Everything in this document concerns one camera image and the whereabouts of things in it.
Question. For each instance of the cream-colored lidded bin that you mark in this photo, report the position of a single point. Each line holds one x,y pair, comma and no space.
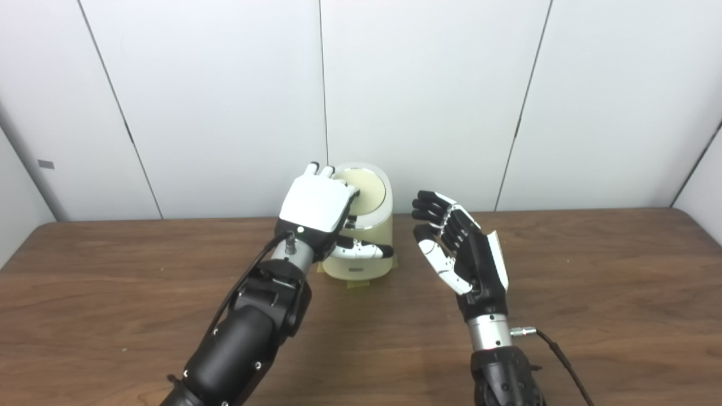
375,223

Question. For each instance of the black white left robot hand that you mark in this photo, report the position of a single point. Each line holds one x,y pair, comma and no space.
316,203

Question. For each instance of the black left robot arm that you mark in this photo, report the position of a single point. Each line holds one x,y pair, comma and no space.
248,338

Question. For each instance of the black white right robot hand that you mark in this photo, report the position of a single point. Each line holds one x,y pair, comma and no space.
479,265

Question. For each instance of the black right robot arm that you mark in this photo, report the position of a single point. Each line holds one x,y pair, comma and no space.
502,372

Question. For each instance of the small grey wall tag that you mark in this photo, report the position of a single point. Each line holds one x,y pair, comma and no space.
45,164

